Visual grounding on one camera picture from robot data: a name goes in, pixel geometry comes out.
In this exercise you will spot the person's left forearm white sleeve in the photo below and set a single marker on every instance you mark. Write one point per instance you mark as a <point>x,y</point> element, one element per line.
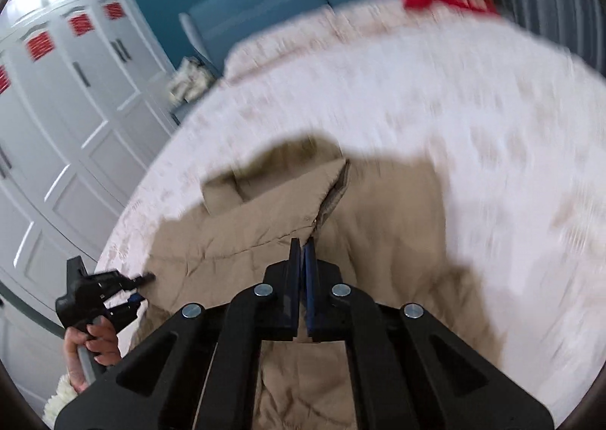
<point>59,399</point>

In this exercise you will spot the pale clutter on nightstand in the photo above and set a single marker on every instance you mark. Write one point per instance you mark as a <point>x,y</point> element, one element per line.
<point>188,79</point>

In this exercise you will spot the white panelled wardrobe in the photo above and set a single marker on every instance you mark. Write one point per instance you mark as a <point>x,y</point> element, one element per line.
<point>66,136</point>

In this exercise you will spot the red paper door decoration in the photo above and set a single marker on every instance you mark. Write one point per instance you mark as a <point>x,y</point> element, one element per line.
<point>3,78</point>
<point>39,44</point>
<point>79,24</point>
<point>113,11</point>

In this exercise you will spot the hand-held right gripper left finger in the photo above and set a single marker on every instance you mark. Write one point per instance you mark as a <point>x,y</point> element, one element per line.
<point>296,269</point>

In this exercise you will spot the bed with white patterned blanket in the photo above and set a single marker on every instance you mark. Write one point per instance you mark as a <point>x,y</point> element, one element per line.
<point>426,127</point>

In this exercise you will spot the person's left hand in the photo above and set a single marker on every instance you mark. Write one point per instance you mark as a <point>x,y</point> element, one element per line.
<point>106,340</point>

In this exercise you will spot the khaki padded jacket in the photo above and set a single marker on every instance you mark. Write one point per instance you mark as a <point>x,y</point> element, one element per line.
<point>222,240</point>

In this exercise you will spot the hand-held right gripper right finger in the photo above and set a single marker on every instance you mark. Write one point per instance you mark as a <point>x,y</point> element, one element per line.
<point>310,278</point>

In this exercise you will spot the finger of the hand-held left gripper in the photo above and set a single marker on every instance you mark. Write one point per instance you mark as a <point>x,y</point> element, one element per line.
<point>137,280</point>
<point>124,312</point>

